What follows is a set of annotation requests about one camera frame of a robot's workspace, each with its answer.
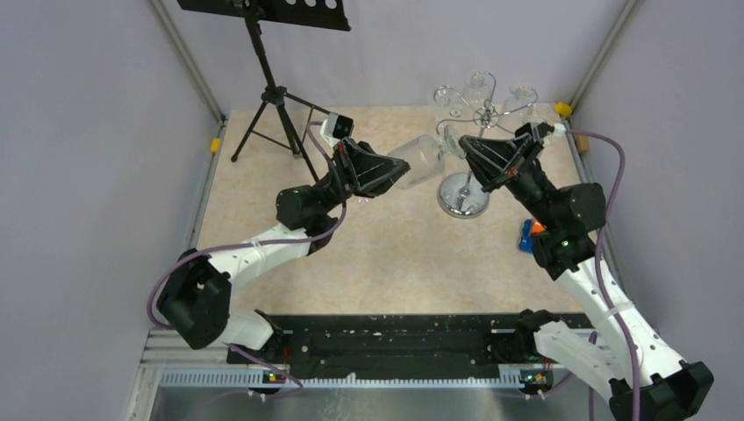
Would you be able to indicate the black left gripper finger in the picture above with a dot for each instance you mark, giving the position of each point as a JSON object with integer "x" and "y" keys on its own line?
{"x": 363, "y": 165}
{"x": 375, "y": 188}

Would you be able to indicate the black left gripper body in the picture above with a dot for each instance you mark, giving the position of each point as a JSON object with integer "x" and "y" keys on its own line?
{"x": 341, "y": 179}

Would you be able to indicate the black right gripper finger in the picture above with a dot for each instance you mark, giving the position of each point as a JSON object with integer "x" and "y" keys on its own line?
{"x": 529, "y": 138}
{"x": 495, "y": 162}

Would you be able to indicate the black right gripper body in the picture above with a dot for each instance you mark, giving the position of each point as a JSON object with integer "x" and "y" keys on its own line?
{"x": 525, "y": 180}

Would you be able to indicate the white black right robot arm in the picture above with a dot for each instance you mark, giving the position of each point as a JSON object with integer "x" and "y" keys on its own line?
{"x": 638, "y": 374}

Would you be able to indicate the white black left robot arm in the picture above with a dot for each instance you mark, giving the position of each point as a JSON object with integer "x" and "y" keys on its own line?
{"x": 194, "y": 296}

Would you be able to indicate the left rear wine glass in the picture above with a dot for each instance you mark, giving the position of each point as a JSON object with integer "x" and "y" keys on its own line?
{"x": 479, "y": 89}

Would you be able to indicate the yellow corner clamp right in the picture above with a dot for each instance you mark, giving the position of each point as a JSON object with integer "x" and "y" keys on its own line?
{"x": 563, "y": 109}

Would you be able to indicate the blue orange toy truck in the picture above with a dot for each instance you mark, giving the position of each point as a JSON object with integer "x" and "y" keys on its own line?
{"x": 530, "y": 228}

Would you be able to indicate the black music stand tripod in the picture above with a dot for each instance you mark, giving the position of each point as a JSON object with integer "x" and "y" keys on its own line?
{"x": 329, "y": 15}

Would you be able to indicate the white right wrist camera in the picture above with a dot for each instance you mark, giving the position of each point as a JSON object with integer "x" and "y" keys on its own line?
{"x": 557, "y": 129}

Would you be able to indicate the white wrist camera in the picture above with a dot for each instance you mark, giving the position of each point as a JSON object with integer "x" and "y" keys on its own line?
{"x": 557, "y": 129}
{"x": 335, "y": 128}

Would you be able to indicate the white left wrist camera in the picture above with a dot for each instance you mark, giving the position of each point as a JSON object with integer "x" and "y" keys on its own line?
{"x": 335, "y": 128}

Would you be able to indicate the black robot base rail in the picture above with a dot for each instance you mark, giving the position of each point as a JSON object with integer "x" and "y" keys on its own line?
{"x": 404, "y": 349}

